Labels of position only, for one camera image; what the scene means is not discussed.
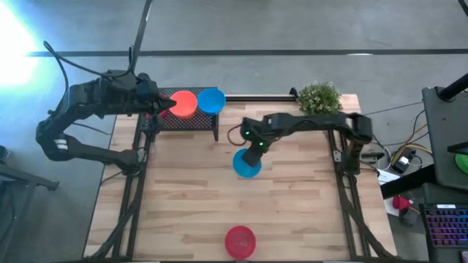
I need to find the grey cart top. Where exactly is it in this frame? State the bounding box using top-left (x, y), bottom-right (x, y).
top-left (422, 85), bottom-right (468, 191)

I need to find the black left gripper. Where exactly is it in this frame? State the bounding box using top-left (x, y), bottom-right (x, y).
top-left (135, 72), bottom-right (178, 115)

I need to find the green filament spool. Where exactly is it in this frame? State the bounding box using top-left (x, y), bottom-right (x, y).
top-left (454, 152), bottom-right (468, 175)

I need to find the orange mini bowl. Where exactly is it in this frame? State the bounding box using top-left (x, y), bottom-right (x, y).
top-left (168, 90), bottom-right (199, 120)

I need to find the backlit keyboard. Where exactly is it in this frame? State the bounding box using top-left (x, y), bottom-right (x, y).
top-left (419, 203), bottom-right (468, 249)

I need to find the black pole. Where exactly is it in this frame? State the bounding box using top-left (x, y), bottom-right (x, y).
top-left (437, 72), bottom-right (468, 102)

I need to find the black aluminium frame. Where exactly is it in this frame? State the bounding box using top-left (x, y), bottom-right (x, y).
top-left (82, 86), bottom-right (399, 263)

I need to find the green potted plant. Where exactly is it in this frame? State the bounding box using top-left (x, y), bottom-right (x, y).
top-left (296, 80), bottom-right (344, 116)

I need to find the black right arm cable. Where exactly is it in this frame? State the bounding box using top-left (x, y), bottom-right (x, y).
top-left (226, 123), bottom-right (249, 148)

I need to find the blue mini bowl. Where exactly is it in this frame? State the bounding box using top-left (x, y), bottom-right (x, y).
top-left (232, 148), bottom-right (263, 180)
top-left (197, 87), bottom-right (227, 116)

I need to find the black perforated metal rack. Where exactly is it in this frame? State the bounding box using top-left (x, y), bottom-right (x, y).
top-left (140, 86), bottom-right (220, 142)

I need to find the black power strip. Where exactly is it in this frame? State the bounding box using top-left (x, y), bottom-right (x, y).
top-left (361, 151), bottom-right (385, 162)

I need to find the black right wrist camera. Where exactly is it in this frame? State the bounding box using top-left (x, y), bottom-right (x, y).
top-left (241, 145), bottom-right (265, 168)

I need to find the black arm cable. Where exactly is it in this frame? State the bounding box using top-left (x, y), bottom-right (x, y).
top-left (226, 123), bottom-right (249, 148)
top-left (42, 40), bottom-right (138, 110)

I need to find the grey side table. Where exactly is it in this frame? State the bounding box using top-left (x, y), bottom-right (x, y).
top-left (0, 145), bottom-right (60, 191)

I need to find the white paper sheet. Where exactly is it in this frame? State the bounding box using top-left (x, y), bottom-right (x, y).
top-left (376, 169), bottom-right (402, 186)

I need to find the black bar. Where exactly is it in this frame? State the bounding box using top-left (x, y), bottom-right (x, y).
top-left (380, 164), bottom-right (438, 200)

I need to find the red mini bowl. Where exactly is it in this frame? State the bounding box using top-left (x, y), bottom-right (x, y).
top-left (146, 93), bottom-right (171, 120)
top-left (224, 225), bottom-right (257, 260)

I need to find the small red object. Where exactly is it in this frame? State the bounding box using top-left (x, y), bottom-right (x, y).
top-left (392, 195), bottom-right (411, 212)

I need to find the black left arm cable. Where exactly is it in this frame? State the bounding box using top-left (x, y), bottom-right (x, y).
top-left (42, 40), bottom-right (138, 110)

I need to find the yellow cable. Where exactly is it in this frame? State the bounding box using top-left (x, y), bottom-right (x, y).
top-left (390, 143), bottom-right (434, 164)

